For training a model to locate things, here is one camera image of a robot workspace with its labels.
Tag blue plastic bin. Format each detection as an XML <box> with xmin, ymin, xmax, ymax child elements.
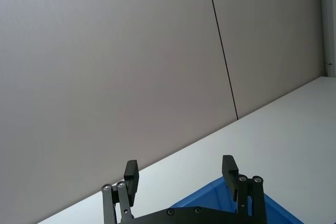
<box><xmin>170</xmin><ymin>176</ymin><xmax>307</xmax><ymax>224</ymax></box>

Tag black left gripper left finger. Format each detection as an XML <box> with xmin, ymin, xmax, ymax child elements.
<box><xmin>101</xmin><ymin>159</ymin><xmax>140</xmax><ymax>224</ymax></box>

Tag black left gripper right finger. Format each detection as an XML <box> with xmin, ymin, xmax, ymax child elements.
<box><xmin>222</xmin><ymin>155</ymin><xmax>267</xmax><ymax>224</ymax></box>

